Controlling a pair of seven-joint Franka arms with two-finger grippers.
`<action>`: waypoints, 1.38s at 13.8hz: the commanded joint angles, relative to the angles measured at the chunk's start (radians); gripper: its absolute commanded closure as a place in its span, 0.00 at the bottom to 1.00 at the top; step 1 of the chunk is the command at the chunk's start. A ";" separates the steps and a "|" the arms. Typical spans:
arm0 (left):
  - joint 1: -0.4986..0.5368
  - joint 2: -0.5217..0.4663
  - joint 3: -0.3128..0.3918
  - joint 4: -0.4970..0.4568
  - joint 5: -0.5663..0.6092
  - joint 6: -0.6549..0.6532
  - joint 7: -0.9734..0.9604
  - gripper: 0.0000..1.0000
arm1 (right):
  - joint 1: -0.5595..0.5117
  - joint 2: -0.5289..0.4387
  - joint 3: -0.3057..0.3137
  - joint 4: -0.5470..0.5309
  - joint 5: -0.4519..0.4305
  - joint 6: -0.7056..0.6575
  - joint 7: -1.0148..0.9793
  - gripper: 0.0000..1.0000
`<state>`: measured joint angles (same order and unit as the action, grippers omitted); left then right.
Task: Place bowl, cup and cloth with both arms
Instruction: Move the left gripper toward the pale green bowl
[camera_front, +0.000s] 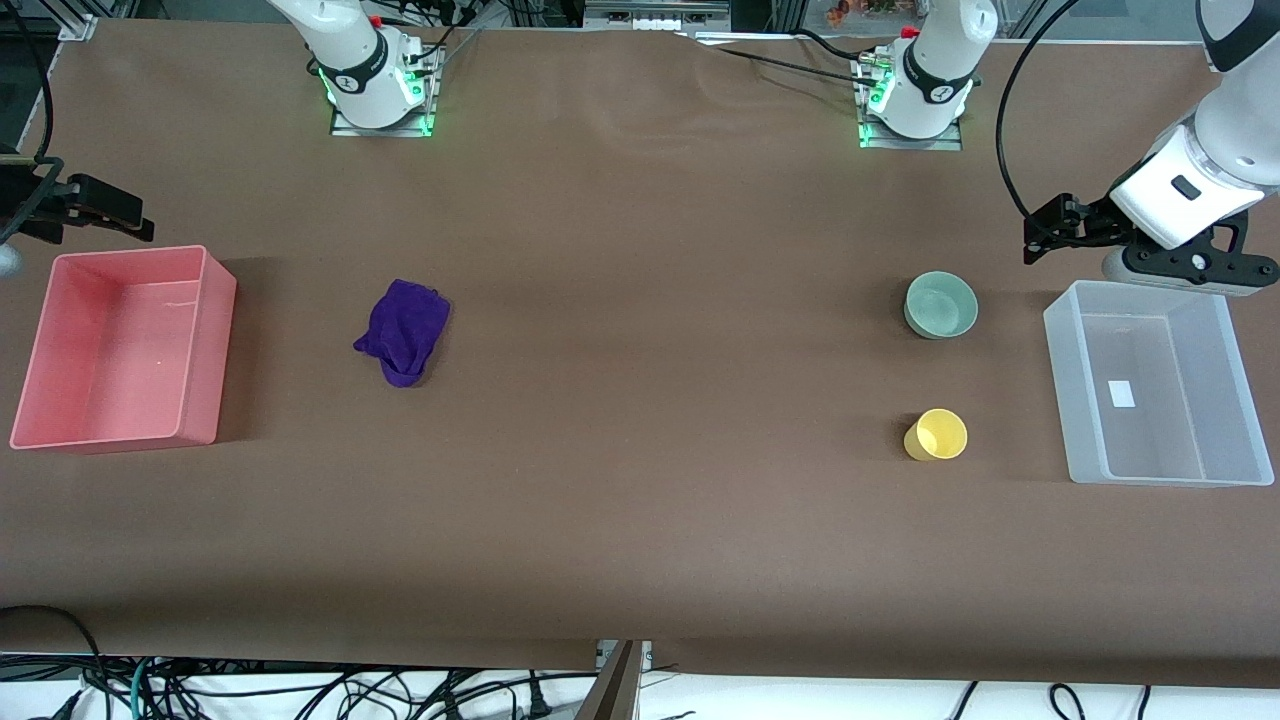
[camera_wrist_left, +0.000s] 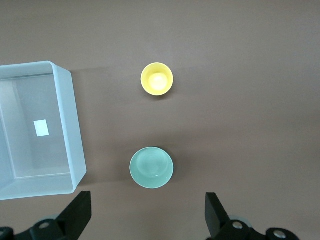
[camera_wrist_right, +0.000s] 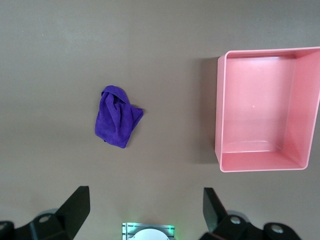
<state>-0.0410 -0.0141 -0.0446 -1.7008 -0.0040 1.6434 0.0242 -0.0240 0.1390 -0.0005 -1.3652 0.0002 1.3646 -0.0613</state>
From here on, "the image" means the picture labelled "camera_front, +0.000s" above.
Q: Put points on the purple microfibre cloth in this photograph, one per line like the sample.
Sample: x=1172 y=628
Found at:
x=402 y=330

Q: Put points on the aluminium frame profile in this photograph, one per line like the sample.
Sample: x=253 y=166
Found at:
x=75 y=22

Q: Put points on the grey metal post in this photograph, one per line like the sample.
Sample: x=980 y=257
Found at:
x=612 y=685

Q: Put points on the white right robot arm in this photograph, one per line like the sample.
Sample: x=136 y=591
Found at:
x=350 y=60

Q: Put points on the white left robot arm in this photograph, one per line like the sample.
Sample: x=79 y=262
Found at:
x=1235 y=120

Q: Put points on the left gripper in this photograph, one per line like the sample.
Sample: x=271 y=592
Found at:
x=1096 y=223

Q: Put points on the yellow plastic cup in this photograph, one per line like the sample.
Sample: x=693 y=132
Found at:
x=938 y=436

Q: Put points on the green ceramic bowl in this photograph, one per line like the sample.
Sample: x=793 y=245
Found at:
x=940 y=306

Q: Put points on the white power strip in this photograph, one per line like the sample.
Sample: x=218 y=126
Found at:
x=655 y=16

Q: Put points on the pink plastic bin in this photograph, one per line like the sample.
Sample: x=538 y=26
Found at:
x=120 y=350

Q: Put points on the white paper label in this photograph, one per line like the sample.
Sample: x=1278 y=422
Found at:
x=1122 y=394

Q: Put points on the translucent clear plastic bin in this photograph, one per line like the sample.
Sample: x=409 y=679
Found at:
x=1155 y=390

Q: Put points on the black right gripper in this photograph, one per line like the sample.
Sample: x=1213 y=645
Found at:
x=22 y=203

